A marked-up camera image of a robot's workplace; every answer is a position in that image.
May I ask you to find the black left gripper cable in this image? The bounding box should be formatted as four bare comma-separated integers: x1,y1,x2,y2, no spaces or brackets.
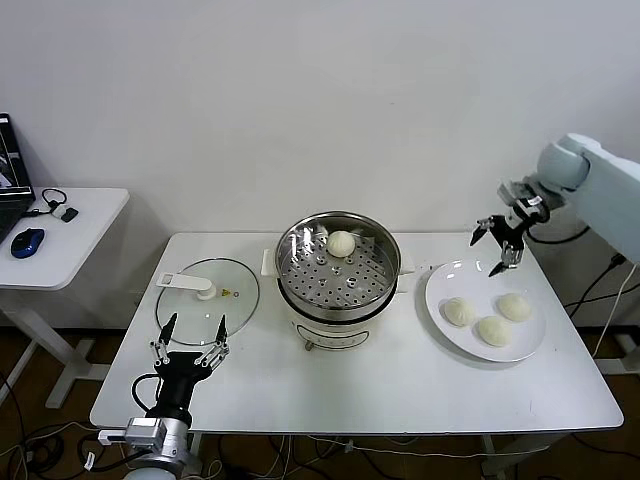
131,373,162,416

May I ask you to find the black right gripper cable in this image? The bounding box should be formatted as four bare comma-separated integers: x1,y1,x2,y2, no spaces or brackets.
522,225,592,246

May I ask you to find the white electric cooker base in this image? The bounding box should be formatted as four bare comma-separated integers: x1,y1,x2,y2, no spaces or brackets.
277,272,409,354

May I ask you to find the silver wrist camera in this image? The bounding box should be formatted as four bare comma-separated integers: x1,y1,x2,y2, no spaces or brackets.
497,182,529,206
97,415,164,449

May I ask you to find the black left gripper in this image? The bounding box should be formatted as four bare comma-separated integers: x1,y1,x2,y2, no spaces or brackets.
145,313,232,416

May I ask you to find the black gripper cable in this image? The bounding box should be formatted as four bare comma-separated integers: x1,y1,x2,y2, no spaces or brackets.
522,225,592,246
131,373,162,416

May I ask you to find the white power cable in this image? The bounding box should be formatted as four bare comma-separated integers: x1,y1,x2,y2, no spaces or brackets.
594,264,640,359

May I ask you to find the steel steamer basket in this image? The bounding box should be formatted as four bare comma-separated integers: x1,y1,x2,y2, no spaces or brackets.
261,211,417,321

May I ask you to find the white round plate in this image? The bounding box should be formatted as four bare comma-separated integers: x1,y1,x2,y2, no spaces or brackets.
424,260,549,364

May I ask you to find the white floor cable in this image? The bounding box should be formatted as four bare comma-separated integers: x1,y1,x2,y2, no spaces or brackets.
199,434,566,476

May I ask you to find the blue computer mouse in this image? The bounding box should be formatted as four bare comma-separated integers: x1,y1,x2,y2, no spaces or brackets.
10,226,47,259

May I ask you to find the glass lid white handle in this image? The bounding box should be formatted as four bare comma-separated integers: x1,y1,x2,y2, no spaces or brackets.
156,257,262,347

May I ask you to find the black floor cable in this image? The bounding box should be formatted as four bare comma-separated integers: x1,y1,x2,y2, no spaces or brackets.
0,369,66,480

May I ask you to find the white steamed baozi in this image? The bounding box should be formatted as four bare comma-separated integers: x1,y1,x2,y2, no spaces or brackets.
474,315,514,348
439,297,476,329
496,292,533,322
327,230,357,259

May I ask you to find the thin black cable loop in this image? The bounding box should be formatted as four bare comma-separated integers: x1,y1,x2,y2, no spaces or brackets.
22,187,70,219

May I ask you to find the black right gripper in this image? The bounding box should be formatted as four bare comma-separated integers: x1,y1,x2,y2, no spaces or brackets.
468,197,550,279

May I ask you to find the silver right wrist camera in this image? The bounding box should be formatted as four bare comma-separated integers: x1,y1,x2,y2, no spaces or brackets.
497,182,529,206

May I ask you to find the black power cable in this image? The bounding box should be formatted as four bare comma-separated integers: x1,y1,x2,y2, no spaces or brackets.
564,253,627,322

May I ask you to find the white side table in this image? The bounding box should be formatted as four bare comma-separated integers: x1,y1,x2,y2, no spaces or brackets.
0,187,132,409

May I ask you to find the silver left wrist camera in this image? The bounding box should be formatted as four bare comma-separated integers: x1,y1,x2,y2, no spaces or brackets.
97,415,164,449

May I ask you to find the black laptop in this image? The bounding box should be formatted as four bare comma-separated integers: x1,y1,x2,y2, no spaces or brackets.
0,112,39,246

